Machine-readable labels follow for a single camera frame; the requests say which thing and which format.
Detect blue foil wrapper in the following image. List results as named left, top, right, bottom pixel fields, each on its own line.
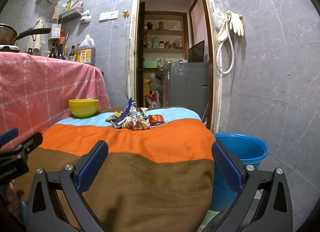
left=110, top=97, right=136, bottom=125

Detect yellow snack wrapper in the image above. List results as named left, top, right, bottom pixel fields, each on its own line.
left=105, top=111, right=122, bottom=121

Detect red snack packet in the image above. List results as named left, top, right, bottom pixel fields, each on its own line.
left=148, top=114, right=165, bottom=126

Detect person's left hand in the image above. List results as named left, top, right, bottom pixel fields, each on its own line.
left=5, top=182, right=21, bottom=218

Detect pink checked cloth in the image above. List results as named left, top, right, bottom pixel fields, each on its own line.
left=1, top=52, right=111, bottom=150

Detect blue plastic bucket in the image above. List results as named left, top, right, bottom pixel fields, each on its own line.
left=209, top=132, right=270, bottom=213

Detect yellow plastic bowl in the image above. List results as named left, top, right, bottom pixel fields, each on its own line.
left=68, top=99, right=99, bottom=118

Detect hanging beige towel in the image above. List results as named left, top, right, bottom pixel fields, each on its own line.
left=25, top=17, right=46, bottom=56

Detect dark sauce bottle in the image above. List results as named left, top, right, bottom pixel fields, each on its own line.
left=68, top=45, right=75, bottom=61

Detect striped fleece table cover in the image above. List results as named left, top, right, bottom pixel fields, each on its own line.
left=15, top=107, right=215, bottom=231

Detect large cooking oil jug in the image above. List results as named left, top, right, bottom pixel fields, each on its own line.
left=75, top=34, right=96, bottom=66

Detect red white rice sack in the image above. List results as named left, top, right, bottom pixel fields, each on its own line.
left=145, top=90, right=161, bottom=109

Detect grey washing machine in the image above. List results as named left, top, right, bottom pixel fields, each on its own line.
left=163, top=62, right=209, bottom=119

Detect green box on shelf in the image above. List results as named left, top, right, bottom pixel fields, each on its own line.
left=143, top=61, right=158, bottom=69

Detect black monitor screen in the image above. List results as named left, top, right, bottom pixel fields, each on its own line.
left=188, top=41, right=204, bottom=63

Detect white rubber gloves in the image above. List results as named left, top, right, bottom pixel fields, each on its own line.
left=217, top=10, right=245, bottom=43

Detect wooden storage shelf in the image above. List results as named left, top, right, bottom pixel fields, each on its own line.
left=143, top=11, right=189, bottom=63

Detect black handled cooking pot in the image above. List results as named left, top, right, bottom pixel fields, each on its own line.
left=0, top=23, right=51, bottom=45

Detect wire wall shelf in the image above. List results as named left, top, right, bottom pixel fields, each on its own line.
left=58, top=7, right=84, bottom=24

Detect white wall switch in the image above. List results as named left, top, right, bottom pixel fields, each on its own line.
left=99, top=10, right=119, bottom=22

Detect white hose loop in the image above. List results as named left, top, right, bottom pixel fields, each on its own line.
left=216, top=21, right=235, bottom=75

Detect orange wall hook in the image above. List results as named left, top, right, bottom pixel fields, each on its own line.
left=123, top=10, right=130, bottom=17

